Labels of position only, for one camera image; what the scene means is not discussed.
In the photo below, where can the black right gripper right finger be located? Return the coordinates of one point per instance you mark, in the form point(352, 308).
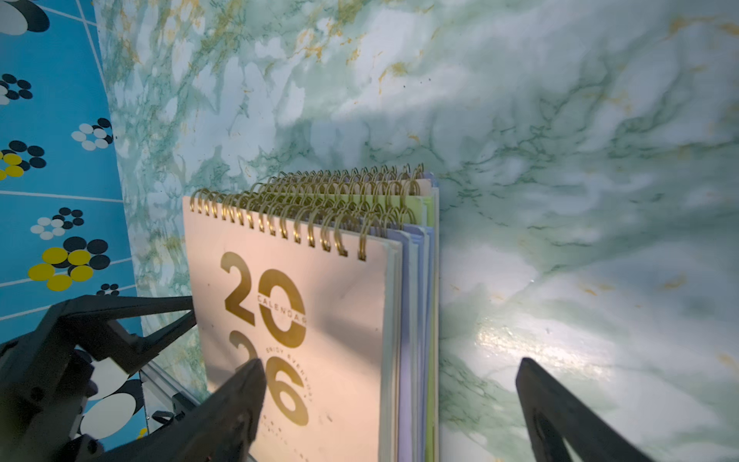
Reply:
point(558, 422)

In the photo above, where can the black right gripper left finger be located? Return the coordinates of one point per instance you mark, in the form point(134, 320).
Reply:
point(220, 429)

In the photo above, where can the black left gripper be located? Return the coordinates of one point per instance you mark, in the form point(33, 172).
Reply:
point(41, 412)

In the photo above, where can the purple calendar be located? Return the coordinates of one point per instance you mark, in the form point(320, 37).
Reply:
point(418, 333)
point(380, 214)
point(409, 301)

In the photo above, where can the green calendar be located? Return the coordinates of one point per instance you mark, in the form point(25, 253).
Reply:
point(337, 303)

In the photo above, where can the aluminium front rail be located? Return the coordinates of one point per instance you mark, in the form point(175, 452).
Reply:
point(166, 401)

